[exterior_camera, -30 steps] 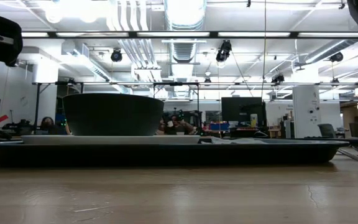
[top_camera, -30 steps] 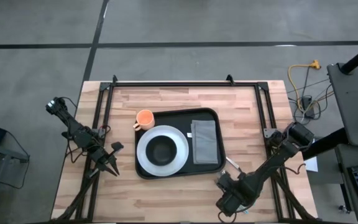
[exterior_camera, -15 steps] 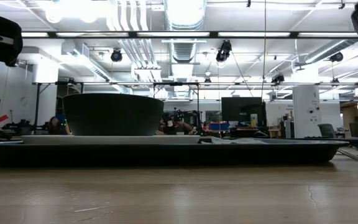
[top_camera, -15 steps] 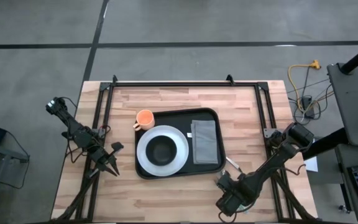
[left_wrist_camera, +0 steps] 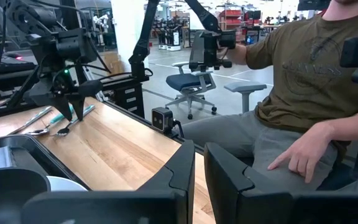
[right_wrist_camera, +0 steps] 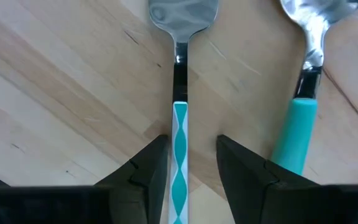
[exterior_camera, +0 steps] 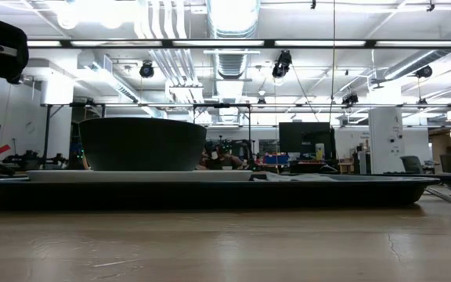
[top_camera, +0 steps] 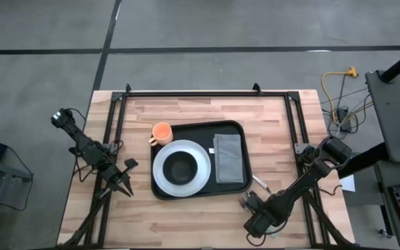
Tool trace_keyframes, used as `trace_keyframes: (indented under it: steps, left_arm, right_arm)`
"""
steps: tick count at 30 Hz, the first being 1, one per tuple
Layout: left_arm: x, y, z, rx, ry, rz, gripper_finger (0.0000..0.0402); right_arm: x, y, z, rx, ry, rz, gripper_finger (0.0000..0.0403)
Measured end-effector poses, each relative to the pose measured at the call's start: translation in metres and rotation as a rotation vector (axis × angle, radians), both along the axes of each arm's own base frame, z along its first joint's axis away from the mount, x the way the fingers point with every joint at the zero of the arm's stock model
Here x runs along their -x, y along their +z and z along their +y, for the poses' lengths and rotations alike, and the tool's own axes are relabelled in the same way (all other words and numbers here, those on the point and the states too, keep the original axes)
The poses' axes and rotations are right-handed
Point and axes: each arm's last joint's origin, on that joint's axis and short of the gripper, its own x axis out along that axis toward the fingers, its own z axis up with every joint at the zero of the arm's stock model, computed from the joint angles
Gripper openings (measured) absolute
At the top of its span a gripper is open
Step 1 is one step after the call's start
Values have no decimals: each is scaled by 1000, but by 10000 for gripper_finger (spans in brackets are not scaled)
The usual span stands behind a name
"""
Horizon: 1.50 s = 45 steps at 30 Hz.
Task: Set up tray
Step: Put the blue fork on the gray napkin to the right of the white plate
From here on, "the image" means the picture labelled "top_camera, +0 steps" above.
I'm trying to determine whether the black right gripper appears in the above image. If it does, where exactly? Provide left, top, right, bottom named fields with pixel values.
left=240, top=190, right=278, bottom=240

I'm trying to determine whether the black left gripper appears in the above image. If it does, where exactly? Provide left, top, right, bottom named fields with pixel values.
left=94, top=158, right=140, bottom=199

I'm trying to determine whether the black bowl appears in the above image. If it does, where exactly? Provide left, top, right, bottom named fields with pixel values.
left=162, top=151, right=199, bottom=186

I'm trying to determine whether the grey cloth napkin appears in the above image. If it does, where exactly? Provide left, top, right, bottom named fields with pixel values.
left=212, top=133, right=244, bottom=184

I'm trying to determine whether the white round plate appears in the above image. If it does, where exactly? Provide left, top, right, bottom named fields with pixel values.
left=152, top=139, right=212, bottom=198

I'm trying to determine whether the black plastic serving tray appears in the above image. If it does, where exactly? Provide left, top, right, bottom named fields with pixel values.
left=150, top=119, right=253, bottom=201

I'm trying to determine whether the orange mug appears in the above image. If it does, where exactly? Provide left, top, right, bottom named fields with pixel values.
left=147, top=122, right=174, bottom=147

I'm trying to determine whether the white paper sheet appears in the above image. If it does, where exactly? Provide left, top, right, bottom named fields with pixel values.
left=338, top=173, right=356, bottom=193

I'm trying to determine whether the grey metal stand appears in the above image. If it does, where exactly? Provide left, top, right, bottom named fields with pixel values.
left=0, top=156, right=34, bottom=250

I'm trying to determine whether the black power adapter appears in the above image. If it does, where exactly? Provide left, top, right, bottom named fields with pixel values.
left=335, top=106, right=353, bottom=133

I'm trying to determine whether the grey side table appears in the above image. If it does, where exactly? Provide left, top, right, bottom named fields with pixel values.
left=365, top=70, right=400, bottom=164

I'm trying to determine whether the knife with teal patterned handle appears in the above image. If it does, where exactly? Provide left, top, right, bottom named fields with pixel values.
left=251, top=175, right=272, bottom=194

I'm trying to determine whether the black metal table frame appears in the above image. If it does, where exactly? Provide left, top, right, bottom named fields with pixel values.
left=56, top=83, right=357, bottom=249

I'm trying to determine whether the black floor cable bundle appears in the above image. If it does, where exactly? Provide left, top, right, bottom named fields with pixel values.
left=319, top=74, right=374, bottom=140

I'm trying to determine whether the yellow extension cord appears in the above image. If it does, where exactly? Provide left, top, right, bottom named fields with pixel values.
left=321, top=66, right=360, bottom=121

